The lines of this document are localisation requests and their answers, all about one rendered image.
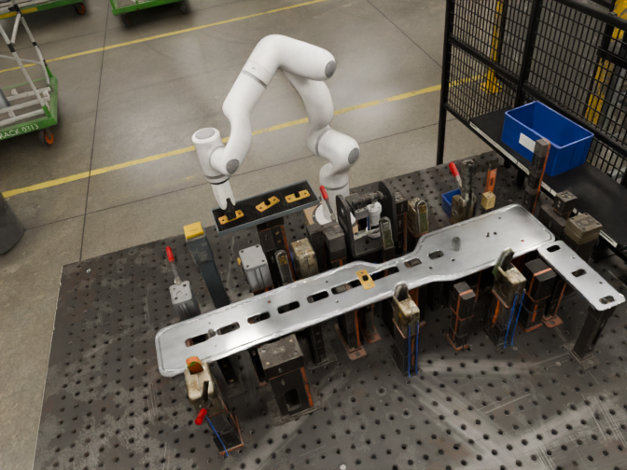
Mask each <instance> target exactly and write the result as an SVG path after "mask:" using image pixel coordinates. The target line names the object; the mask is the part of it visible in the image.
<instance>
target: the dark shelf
mask: <svg viewBox="0 0 627 470"><path fill-rule="evenodd" d="M511 109H514V108H513V107H512V106H508V107H505V108H501V109H498V110H495V111H493V112H490V113H486V114H483V115H480V116H477V117H472V118H469V119H468V125H469V126H471V127H472V128H473V129H474V130H475V131H477V132H478V133H479V134H480V135H482V136H483V137H484V138H485V139H486V140H487V141H489V142H490V143H491V144H492V145H494V146H495V147H496V148H497V149H498V150H500V151H501V152H502V153H503V154H504V155H505V156H507V157H508V158H509V159H510V160H512V161H513V162H514V163H515V164H516V165H517V166H519V167H520V168H521V169H522V170H523V171H525V172H526V173H527V174H528V175H529V171H528V169H529V167H530V166H532V165H531V163H532V162H531V161H529V160H528V159H526V158H525V157H523V156H522V155H521V154H519V153H518V152H516V151H515V150H514V149H512V148H511V147H509V146H508V145H506V144H505V143H504V142H502V141H501V137H502V131H503V126H504V120H505V112H507V111H509V110H511ZM541 185H542V186H543V187H544V188H545V189H546V190H548V191H549V192H550V194H551V195H553V196H554V197H555V194H557V193H560V192H563V191H566V190H568V191H569V192H571V193H572V194H573V195H574V196H576V197H577V201H576V204H575V207H574V210H573V213H574V214H576V215H579V214H584V213H587V214H589V215H590V216H591V217H593V218H594V219H595V220H596V221H598V222H599V223H600V224H601V225H602V228H601V232H600V234H599V235H601V236H602V237H603V238H604V239H605V240H607V241H608V242H609V243H610V244H611V245H613V246H614V247H615V248H616V249H617V250H619V251H620V252H622V251H624V250H627V189H626V188H625V187H623V186H622V185H620V184H619V183H618V182H616V181H615V180H613V179H612V178H611V177H609V176H608V175H606V174H605V173H603V172H602V171H601V170H599V169H598V168H596V167H595V166H594V165H592V164H591V163H590V162H588V161H587V160H585V162H584V164H582V165H580V166H578V167H576V168H573V169H571V170H568V171H566V172H563V173H559V174H557V175H554V176H549V175H548V174H547V173H545V172H544V175H543V179H542V183H541Z"/></svg>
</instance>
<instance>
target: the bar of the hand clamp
mask: <svg viewBox="0 0 627 470"><path fill-rule="evenodd" d="M475 171H477V166H476V165H474V161H473V160H472V159H468V160H465V161H462V198H463V199H464V200H465V207H466V206H467V194H468V196H469V197H470V201H469V203H471V204H473V187H474V172H475Z"/></svg>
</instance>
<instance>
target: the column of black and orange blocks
mask: <svg viewBox="0 0 627 470"><path fill-rule="evenodd" d="M549 153H550V141H548V140H547V139H545V138H543V139H538V140H536V144H535V148H534V155H533V158H532V163H531V165H532V166H530V167H529V169H528V171H529V175H528V180H527V184H526V188H525V189H526V190H527V191H524V196H523V200H522V206H523V207H524V208H525V209H526V210H527V211H529V212H530V213H531V214H532V215H534V212H535V209H536V202H537V198H538V194H539V190H540V187H541V183H542V179H543V175H544V172H545V168H546V164H547V160H548V156H549Z"/></svg>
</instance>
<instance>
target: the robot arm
mask: <svg viewBox="0 0 627 470"><path fill-rule="evenodd" d="M277 69H279V70H282V71H283V73H284V75H285V76H286V78H287V79H288V80H289V82H290V83H291V84H292V85H293V87H294V88H295V89H296V90H297V92H298V93H299V95H300V97H301V98H302V100H303V102H304V105H305V108H306V111H307V114H308V120H309V124H308V130H307V133H306V138H305V141H306V145H307V147H308V148H309V150H310V151H311V152H312V153H314V154H315V155H316V156H318V157H320V158H322V159H325V160H327V161H329V162H330V163H327V164H325V165H324V166H323V167H322V168H321V170H320V174H319V179H320V186H324V187H325V189H326V192H327V195H328V197H329V199H328V200H329V203H330V206H331V208H332V211H333V213H335V215H336V216H337V208H336V199H335V198H336V195H339V194H341V195H342V196H343V197H344V199H345V197H346V196H349V178H348V172H349V169H350V168H351V167H352V166H353V165H354V164H355V163H356V162H357V160H358V159H359V156H360V149H359V145H358V143H357V142H356V140H355V139H353V138H352V137H350V136H348V135H346V134H343V133H341V132H339V131H335V130H333V129H331V128H330V127H329V125H328V124H329V123H330V122H331V120H332V119H333V117H334V106H333V102H332V98H331V95H330V92H329V89H328V87H327V85H326V84H325V82H324V80H328V79H329V78H331V77H332V76H333V74H334V72H335V70H336V61H335V59H334V57H333V56H332V54H331V53H329V52H328V51H327V50H325V49H322V48H319V47H316V46H313V45H310V44H308V43H305V42H301V41H299V40H296V39H293V38H290V37H287V36H284V35H268V36H265V37H264V38H262V39H261V40H260V41H259V42H258V44H257V45H256V47H255V48H254V50H253V52H252V53H251V55H250V57H249V59H248V60H247V62H246V64H245V66H244V68H243V70H242V72H241V73H240V74H239V76H238V78H237V80H236V81H235V83H234V85H233V87H232V88H231V90H230V93H229V95H228V96H227V98H226V100H225V102H224V103H223V108H222V110H223V113H224V115H225V116H226V117H227V119H228V120H229V121H230V125H231V133H230V138H229V141H228V143H227V145H226V146H224V145H223V143H222V140H221V137H220V134H219V131H218V130H217V129H214V128H204V129H201V130H199V131H196V132H195V133H194V134H193V136H192V141H193V144H194V146H195V149H196V152H197V155H198V158H199V161H200V164H201V166H202V171H203V174H204V177H205V179H206V181H208V183H209V184H211V185H212V189H213V191H214V195H215V197H216V200H217V202H218V204H219V205H220V207H221V209H223V210H224V212H225V215H226V217H227V218H228V220H231V219H233V218H236V217H237V215H236V213H235V210H234V207H233V205H235V200H234V197H233V194H232V190H231V187H230V182H229V179H230V176H231V175H232V174H234V173H235V172H236V171H237V170H238V169H239V167H240V166H241V164H242V163H243V161H244V158H245V157H246V155H247V153H248V150H249V148H250V145H251V142H252V130H251V125H250V115H251V113H252V112H253V110H254V108H255V106H256V105H257V103H258V101H259V99H260V97H261V96H262V94H263V92H264V91H265V89H266V88H267V87H268V85H269V83H270V81H271V80H272V77H273V76H274V74H275V72H276V71H277ZM321 197H322V205H320V206H319V207H318V209H317V210H316V212H315V218H316V220H317V222H318V223H319V224H320V225H323V224H326V223H328V222H331V221H332V220H331V219H330V212H329V209H328V207H327V204H326V201H325V200H324V199H323V196H322V194H321ZM336 221H337V222H338V216H337V220H336Z"/></svg>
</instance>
